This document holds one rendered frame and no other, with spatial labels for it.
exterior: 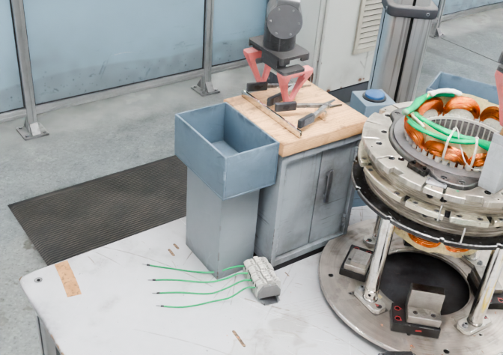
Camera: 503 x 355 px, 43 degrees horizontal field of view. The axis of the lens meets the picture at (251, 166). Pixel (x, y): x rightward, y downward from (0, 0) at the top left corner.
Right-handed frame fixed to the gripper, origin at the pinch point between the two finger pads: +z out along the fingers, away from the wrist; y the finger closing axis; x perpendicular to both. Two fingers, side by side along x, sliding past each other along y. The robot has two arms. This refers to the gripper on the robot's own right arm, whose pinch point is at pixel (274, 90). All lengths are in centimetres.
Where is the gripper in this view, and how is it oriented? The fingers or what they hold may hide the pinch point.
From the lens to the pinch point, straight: 118.6
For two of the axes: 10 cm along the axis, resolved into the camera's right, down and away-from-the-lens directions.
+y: 5.6, 4.9, -6.6
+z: -0.7, 8.3, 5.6
